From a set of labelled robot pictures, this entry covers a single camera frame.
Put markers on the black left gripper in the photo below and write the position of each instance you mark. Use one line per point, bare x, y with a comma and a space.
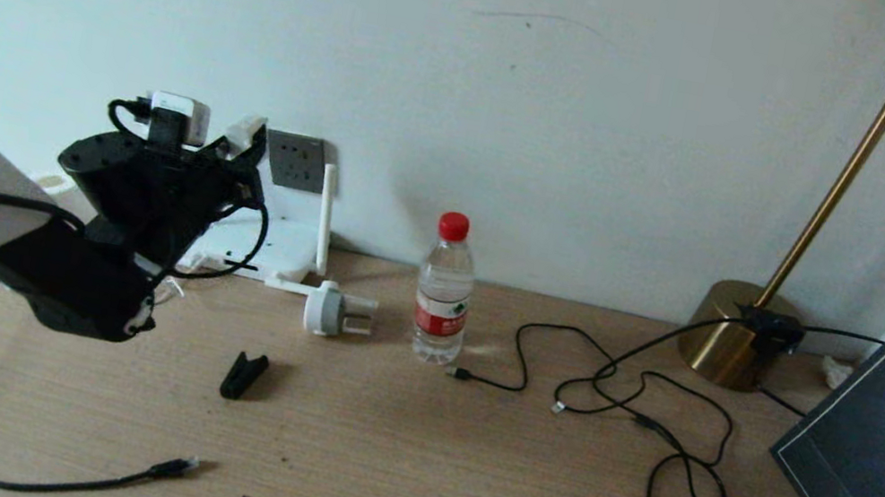
197, 192

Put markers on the white power adapter with cable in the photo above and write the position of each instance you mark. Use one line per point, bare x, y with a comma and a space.
244, 132

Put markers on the white wifi router with antennas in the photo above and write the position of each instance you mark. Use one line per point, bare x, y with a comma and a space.
287, 250

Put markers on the white round plug adapter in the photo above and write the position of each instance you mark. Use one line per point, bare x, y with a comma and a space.
324, 310

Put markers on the white toilet paper roll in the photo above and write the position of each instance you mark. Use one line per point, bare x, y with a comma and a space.
49, 181

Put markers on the small black plastic clip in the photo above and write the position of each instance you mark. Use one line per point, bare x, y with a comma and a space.
243, 375

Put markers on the clear water bottle red cap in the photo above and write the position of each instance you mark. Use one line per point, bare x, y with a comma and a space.
442, 303

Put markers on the brass desk lamp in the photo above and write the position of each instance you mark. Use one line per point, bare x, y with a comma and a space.
730, 345

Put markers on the black block on lamp base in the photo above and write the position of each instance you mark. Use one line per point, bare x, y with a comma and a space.
769, 327

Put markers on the crumpled white tissue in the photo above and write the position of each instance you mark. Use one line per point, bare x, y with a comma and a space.
835, 372

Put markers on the grey wall socket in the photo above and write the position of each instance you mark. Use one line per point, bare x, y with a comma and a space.
295, 161

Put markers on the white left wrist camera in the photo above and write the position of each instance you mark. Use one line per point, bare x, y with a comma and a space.
179, 116

